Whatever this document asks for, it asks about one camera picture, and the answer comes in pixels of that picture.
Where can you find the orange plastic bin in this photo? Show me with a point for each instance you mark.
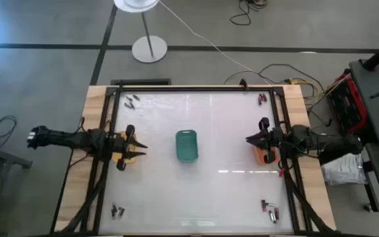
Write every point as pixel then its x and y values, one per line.
pixel 260 157

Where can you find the wooden table board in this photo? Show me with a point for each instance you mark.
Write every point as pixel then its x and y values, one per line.
pixel 92 105

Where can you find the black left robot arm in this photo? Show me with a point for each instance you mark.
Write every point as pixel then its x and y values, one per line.
pixel 64 138

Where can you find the white floor stand lamp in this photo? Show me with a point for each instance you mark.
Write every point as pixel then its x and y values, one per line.
pixel 149 49

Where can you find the clear tube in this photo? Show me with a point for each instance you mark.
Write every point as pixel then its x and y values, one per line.
pixel 117 211
pixel 122 212

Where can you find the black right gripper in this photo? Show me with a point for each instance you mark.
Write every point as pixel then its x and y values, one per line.
pixel 271 140

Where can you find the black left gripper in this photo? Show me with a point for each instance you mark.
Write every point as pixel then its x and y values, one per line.
pixel 123 146

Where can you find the white plastic bag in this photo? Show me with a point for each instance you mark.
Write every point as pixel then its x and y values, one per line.
pixel 344 169

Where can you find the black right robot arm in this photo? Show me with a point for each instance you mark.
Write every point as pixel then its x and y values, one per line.
pixel 327 143

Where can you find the teal plastic bin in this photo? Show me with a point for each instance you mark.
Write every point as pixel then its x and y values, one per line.
pixel 187 146

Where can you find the yellow plastic bin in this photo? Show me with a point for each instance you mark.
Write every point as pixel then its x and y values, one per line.
pixel 131 160

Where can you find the red black toolbox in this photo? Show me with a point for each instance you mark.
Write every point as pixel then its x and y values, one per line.
pixel 347 105

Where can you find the black clamp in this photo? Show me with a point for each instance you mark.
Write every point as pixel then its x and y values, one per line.
pixel 243 84

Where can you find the black metal table frame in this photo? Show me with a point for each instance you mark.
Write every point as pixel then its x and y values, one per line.
pixel 192 89

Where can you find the small red clip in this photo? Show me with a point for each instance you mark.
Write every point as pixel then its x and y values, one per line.
pixel 281 172

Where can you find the grey metal bench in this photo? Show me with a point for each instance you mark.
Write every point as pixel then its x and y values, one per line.
pixel 12 159

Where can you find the clear tube lying on table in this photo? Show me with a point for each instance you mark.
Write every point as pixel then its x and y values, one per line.
pixel 122 212

